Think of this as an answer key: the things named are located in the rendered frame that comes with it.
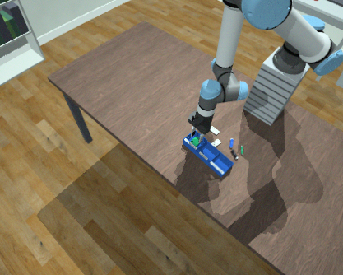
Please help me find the blue three-compartment bin rack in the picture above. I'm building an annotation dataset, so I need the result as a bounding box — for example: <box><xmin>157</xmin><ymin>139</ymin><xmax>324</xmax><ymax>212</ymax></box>
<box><xmin>183</xmin><ymin>131</ymin><xmax>233</xmax><ymax>177</ymax></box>

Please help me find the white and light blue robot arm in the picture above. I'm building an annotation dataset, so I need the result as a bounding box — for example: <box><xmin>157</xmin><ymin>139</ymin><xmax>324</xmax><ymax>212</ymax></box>
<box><xmin>198</xmin><ymin>0</ymin><xmax>343</xmax><ymax>111</ymax></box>

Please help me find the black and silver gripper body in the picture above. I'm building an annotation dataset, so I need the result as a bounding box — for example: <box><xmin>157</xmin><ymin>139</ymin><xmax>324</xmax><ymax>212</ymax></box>
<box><xmin>188</xmin><ymin>105</ymin><xmax>216</xmax><ymax>134</ymax></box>

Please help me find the white domino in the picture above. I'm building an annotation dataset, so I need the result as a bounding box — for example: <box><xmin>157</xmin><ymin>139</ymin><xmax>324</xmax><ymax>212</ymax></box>
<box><xmin>211</xmin><ymin>126</ymin><xmax>219</xmax><ymax>135</ymax></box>
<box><xmin>211</xmin><ymin>139</ymin><xmax>221</xmax><ymax>147</ymax></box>

